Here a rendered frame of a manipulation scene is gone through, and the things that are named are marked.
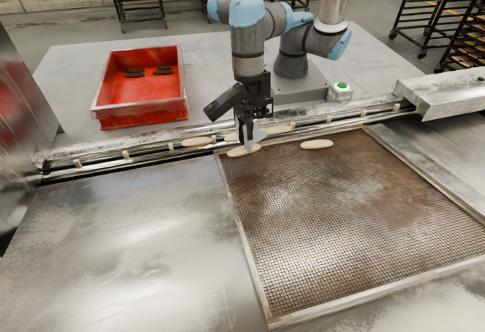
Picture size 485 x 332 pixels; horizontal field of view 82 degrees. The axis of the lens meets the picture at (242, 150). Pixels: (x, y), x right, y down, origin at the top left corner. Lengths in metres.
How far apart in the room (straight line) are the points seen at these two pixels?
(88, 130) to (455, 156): 1.27
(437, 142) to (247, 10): 0.82
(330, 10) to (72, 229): 0.96
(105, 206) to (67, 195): 0.12
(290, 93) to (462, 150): 0.62
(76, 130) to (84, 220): 0.50
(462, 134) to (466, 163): 0.16
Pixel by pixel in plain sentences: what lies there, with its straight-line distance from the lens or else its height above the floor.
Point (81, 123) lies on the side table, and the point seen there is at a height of 0.82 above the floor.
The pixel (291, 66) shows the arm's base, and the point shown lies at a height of 0.93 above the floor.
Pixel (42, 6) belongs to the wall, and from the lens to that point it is 5.55.
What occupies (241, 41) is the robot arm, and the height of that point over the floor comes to 1.23.
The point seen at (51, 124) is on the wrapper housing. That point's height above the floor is 0.90.
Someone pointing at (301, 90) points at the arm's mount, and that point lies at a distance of 1.15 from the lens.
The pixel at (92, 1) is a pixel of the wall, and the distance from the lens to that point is 5.36.
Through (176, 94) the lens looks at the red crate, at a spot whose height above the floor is 0.82.
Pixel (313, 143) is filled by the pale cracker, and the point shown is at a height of 0.91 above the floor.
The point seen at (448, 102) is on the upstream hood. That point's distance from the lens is 1.22.
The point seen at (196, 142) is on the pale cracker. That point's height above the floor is 0.86.
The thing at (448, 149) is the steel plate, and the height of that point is 0.82.
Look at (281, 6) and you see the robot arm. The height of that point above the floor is 1.26.
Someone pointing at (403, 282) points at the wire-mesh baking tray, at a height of 0.98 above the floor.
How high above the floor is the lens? 1.48
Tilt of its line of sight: 44 degrees down
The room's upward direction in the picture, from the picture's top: straight up
